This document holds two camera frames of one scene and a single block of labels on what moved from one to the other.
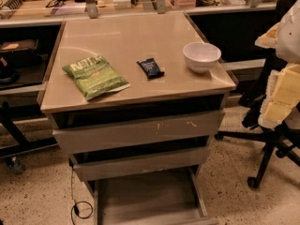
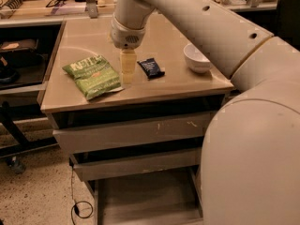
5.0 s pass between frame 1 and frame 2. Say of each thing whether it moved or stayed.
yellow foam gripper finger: moved
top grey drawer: stayed
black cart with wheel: stayed
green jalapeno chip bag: stayed
